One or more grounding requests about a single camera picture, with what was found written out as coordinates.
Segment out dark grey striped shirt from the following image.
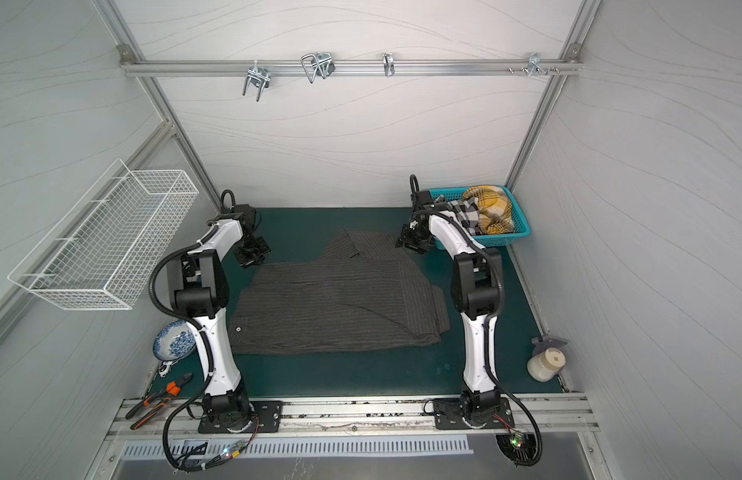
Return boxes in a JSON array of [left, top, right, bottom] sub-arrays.
[[228, 230, 450, 356]]

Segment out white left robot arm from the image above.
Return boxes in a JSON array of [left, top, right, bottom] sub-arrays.
[[149, 204, 269, 433]]

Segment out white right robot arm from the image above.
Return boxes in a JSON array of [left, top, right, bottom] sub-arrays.
[[396, 174, 544, 467]]

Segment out black white plaid shirt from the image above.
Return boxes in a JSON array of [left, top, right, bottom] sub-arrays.
[[446, 199, 483, 236]]

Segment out yellow plaid shirt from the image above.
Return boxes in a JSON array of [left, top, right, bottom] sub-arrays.
[[462, 186, 515, 235]]

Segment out teal plastic basket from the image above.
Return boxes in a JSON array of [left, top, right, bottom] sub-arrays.
[[429, 186, 531, 247]]

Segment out blue white ceramic bowl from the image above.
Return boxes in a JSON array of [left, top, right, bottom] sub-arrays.
[[153, 320, 196, 362]]

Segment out metal u-bolt clamp left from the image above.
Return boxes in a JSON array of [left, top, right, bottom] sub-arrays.
[[242, 64, 271, 102]]

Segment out metal u-bolt clamp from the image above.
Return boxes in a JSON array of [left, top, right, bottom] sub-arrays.
[[242, 64, 271, 102], [301, 52, 336, 84]]

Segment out white tape roll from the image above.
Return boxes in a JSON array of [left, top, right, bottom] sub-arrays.
[[527, 335, 568, 383]]

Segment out metal u-bolt clamp middle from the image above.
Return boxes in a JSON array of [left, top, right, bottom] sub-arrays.
[[301, 52, 336, 84]]

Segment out black round cooling fan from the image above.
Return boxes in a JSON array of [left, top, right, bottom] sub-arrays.
[[496, 432, 543, 467]]

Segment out white wire basket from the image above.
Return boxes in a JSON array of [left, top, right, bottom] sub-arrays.
[[8, 159, 199, 311]]

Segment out orange handled pliers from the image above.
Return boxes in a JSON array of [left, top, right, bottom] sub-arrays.
[[125, 373, 194, 430]]

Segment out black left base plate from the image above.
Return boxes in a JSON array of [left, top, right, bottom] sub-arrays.
[[198, 401, 284, 434]]

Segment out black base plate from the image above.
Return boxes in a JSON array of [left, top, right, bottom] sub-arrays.
[[198, 401, 284, 434], [422, 396, 516, 431]]

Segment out small metal ring clamp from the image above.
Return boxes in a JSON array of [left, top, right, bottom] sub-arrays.
[[383, 53, 395, 78]]

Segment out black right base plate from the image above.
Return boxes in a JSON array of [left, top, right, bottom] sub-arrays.
[[422, 396, 516, 431]]

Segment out metal bracket clamp right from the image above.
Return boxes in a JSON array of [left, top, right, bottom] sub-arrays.
[[507, 53, 559, 77]]

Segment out aluminium top rail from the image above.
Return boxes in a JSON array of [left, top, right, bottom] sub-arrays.
[[121, 57, 584, 78]]

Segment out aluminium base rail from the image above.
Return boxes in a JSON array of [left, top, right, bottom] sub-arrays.
[[106, 392, 601, 442]]

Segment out white slotted cable duct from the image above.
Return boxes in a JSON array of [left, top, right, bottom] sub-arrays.
[[121, 434, 474, 461]]

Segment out black left cable bundle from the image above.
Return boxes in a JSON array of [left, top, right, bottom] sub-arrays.
[[160, 410, 261, 474]]

